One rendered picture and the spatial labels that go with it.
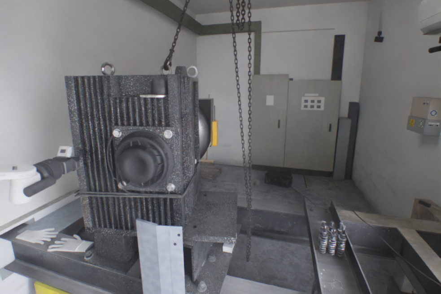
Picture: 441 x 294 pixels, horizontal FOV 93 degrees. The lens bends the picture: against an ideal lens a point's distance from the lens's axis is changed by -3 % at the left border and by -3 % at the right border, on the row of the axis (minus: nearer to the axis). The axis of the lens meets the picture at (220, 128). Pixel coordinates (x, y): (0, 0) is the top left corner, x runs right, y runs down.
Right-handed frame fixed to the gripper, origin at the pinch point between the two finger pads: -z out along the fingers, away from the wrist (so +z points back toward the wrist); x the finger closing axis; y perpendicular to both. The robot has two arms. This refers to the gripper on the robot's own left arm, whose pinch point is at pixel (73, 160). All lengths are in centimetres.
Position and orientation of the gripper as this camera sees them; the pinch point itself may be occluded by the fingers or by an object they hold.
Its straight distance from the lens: 113.8
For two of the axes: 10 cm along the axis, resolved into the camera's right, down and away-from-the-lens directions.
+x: 10.0, 0.2, -0.9
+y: 0.0, -9.8, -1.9
